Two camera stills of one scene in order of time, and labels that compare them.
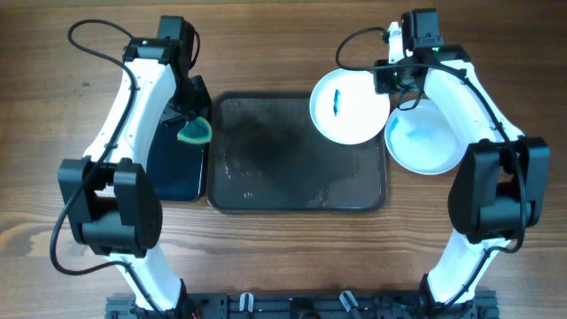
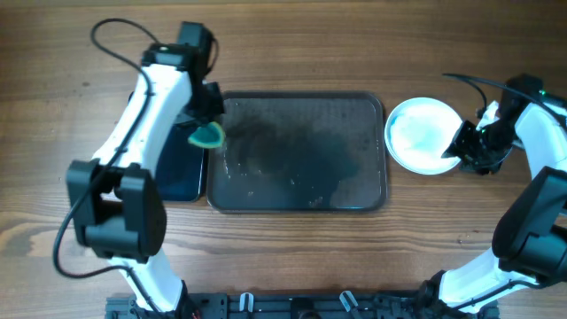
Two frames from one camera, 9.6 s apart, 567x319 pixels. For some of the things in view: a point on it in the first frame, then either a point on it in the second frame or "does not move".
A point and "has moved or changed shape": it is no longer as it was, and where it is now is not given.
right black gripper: x=383 y=86 to x=459 y=147
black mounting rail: x=307 y=306 does not move
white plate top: x=345 y=109 to x=417 y=134
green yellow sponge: x=196 y=131 has moved or changed shape
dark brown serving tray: x=265 y=154 does not move
